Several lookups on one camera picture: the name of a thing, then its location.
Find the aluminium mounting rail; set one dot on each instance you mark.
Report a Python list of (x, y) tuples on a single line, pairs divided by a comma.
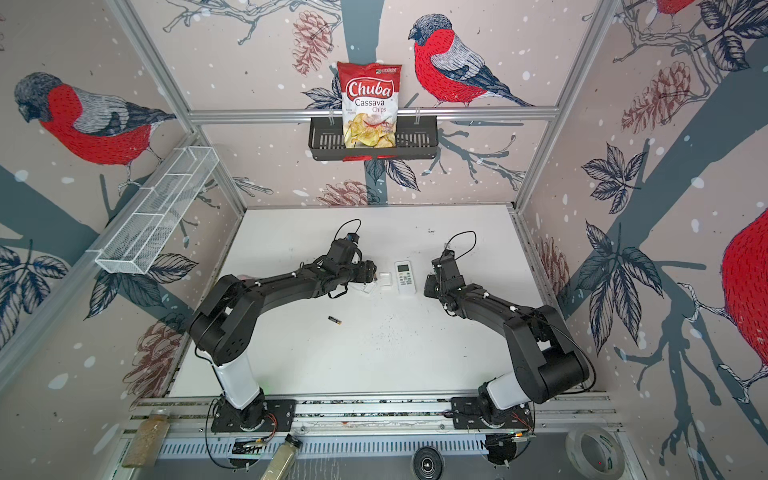
[(382, 414)]

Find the black round speaker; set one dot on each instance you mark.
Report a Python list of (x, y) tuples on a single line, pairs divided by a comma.
[(427, 464)]

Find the black wall basket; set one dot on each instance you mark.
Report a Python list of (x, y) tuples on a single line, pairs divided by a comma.
[(416, 138)]

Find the beige powder bottle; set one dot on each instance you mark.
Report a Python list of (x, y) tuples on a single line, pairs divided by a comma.
[(283, 459)]

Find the clear tape roll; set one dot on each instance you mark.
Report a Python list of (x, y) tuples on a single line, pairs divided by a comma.
[(595, 453)]

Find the white wire mesh shelf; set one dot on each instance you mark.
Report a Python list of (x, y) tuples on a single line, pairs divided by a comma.
[(142, 236)]

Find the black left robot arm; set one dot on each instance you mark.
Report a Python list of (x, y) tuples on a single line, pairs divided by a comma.
[(223, 325)]

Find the white battery cover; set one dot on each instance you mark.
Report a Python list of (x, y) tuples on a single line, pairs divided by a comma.
[(385, 279)]

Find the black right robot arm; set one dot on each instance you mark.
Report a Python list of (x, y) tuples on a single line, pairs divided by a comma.
[(546, 361)]

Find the brown grain bottle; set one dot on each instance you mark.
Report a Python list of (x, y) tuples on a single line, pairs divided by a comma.
[(146, 444)]

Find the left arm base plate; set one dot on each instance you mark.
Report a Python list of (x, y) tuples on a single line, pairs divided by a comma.
[(282, 414)]

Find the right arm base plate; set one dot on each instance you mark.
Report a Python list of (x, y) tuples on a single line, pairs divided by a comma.
[(465, 413)]

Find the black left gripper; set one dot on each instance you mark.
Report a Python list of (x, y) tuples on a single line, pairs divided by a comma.
[(366, 271)]

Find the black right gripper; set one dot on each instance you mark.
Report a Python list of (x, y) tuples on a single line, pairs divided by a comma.
[(430, 279)]

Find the white remote control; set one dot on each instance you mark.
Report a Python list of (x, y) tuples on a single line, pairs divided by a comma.
[(405, 279), (369, 288)]

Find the red cassava chips bag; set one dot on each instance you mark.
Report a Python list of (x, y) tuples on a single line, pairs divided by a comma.
[(369, 104)]

